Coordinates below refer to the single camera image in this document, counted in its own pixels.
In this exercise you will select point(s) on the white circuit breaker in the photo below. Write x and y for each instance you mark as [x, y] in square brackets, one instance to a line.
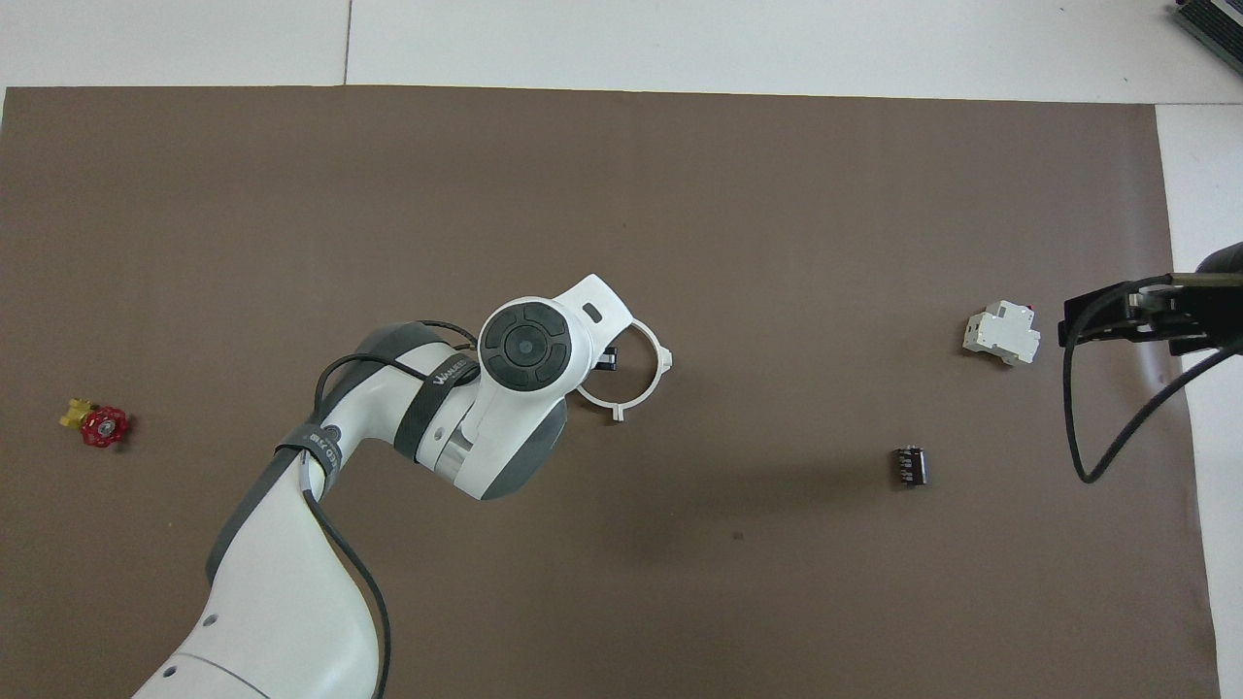
[1000, 335]

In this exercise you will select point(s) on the dark grey ribbed device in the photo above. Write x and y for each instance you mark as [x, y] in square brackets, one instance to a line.
[1214, 24]

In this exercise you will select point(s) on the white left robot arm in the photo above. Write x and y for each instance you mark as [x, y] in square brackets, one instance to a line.
[515, 408]

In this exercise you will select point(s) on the small black connector block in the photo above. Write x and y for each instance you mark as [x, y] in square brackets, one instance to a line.
[910, 466]

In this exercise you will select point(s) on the brown table mat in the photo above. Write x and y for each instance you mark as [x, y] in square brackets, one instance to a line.
[583, 194]

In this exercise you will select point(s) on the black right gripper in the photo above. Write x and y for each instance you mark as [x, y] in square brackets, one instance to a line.
[1156, 313]

